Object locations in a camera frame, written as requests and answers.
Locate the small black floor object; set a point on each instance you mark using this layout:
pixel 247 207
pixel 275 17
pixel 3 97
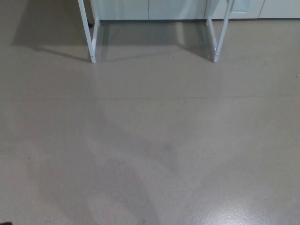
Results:
pixel 90 25

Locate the white desk with metal legs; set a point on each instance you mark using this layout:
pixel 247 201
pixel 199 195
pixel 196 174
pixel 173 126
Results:
pixel 90 35

